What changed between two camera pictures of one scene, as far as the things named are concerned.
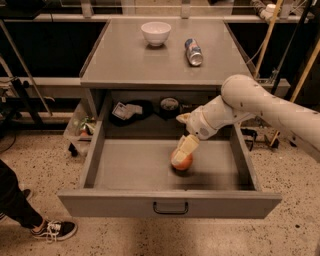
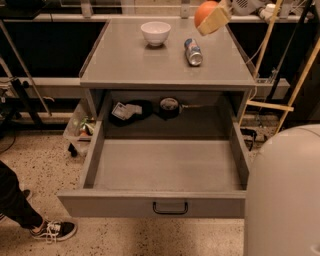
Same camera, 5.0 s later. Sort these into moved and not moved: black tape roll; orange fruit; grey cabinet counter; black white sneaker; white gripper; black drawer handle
Moved: orange fruit; white gripper
Not moved: black white sneaker; grey cabinet counter; black tape roll; black drawer handle
